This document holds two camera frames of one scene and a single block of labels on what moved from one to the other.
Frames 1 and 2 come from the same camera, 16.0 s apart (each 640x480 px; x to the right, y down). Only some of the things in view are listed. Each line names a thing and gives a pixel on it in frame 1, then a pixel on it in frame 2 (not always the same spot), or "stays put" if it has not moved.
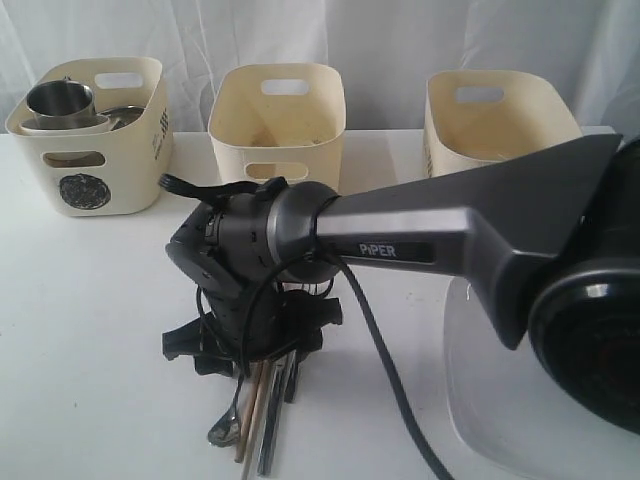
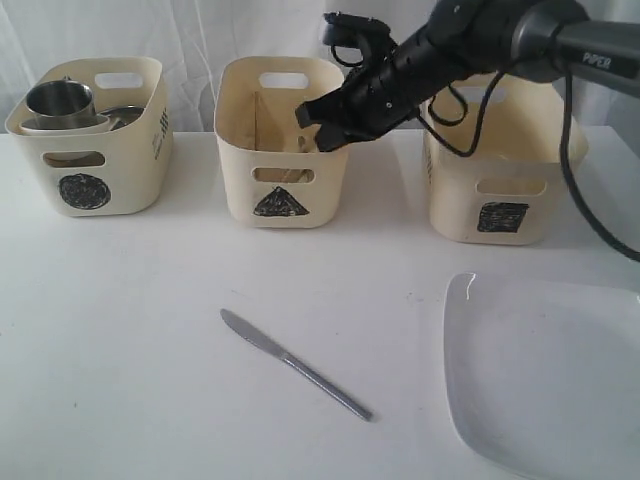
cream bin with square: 473,118 stays put
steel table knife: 282,370 -> 263,339
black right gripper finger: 315,314 -> 334,135
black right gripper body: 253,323 -> 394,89
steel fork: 292,377 -> 301,142
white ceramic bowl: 65,124 stays put
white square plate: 509,410 stays put
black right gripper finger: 199,338 -> 324,108
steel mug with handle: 61,103 stays put
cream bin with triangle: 279,120 stays put
